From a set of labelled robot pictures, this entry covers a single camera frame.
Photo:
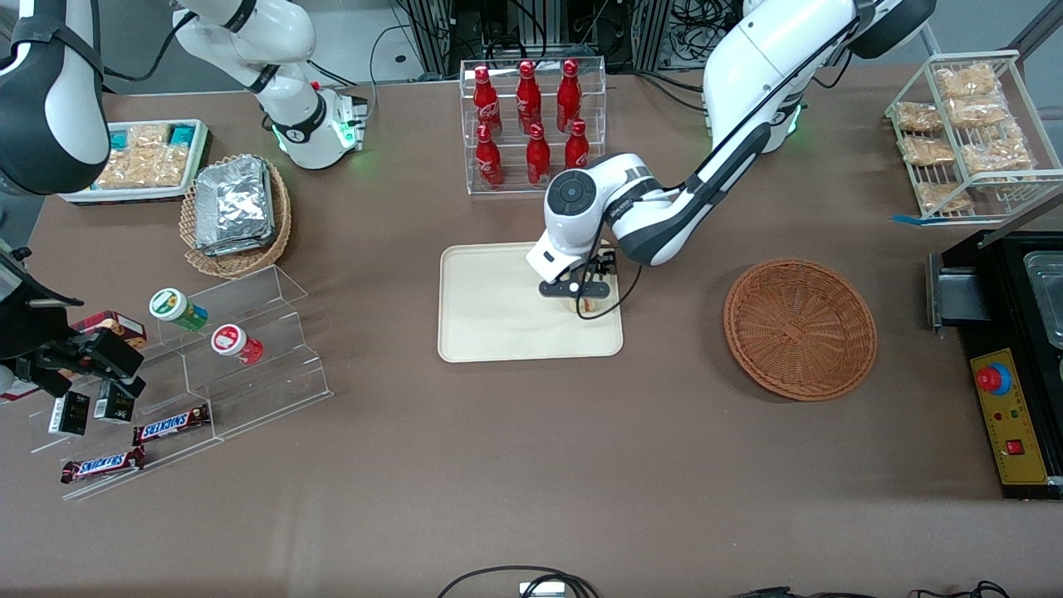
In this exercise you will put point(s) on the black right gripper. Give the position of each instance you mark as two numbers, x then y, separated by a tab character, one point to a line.
35	336

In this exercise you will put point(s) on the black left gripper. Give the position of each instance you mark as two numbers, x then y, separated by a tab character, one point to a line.
604	267

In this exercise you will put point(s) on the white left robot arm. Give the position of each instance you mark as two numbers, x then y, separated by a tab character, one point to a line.
747	66

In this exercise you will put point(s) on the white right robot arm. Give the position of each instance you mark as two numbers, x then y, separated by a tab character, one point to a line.
291	124

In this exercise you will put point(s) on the cream rectangular tray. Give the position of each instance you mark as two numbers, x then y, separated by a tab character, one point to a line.
490	316

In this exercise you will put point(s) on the light tan wicker basket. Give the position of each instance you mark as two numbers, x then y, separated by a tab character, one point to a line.
237	264

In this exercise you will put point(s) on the white snack tray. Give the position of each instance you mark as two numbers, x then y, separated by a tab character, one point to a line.
75	197

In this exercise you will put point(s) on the brown round wicker basket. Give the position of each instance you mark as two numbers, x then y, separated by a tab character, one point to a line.
797	332

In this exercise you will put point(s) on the small black box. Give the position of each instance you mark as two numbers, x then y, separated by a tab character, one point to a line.
69	414
114	405

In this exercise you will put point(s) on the red-brown snack box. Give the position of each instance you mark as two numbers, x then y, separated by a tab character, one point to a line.
116	322

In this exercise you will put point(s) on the brown Snickers bar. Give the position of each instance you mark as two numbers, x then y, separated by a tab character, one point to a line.
104	465
170	425

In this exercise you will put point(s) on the green-lidded cup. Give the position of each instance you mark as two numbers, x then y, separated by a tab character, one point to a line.
174	307

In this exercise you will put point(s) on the red-lidded cup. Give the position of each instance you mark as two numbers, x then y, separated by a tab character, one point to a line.
232	342

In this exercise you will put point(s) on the clear acrylic stepped stand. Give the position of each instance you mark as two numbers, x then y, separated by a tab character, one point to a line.
257	382

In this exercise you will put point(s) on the red cola bottle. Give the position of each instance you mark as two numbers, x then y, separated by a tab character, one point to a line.
538	159
487	104
489	162
576	149
569	95
528	95

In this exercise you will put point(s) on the silver foil packet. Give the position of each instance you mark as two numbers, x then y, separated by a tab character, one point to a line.
245	247
234	199

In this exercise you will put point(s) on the clear acrylic bottle rack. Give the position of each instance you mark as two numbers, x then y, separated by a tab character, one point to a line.
595	124

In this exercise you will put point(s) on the clear pack of crackers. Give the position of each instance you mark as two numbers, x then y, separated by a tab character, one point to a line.
149	137
166	166
120	169

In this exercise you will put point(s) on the teal snack pack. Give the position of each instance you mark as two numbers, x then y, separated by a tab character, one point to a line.
181	134
119	139

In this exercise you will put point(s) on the small silver device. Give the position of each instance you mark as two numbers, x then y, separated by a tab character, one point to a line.
541	590

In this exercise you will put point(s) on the blue tape strip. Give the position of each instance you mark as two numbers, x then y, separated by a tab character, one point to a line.
907	219

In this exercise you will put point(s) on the clear bag of fried snacks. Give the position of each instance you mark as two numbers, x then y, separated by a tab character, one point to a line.
918	117
926	151
996	156
965	81
942	197
978	112

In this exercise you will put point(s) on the red emergency stop button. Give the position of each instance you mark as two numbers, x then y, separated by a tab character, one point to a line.
991	379

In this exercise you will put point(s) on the black machine housing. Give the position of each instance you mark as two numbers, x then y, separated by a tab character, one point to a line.
1009	324

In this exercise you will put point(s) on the yellow control panel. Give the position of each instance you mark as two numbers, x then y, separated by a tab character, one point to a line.
1017	415

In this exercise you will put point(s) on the steel pan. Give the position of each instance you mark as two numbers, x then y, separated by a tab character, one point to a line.
1048	291

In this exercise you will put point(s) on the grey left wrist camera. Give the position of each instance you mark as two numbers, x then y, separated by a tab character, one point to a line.
581	289

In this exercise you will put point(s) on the black aluminium frame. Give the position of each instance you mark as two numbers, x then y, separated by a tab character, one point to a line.
540	29

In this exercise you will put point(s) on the grey metal bracket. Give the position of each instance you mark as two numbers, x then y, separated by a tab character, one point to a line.
955	295

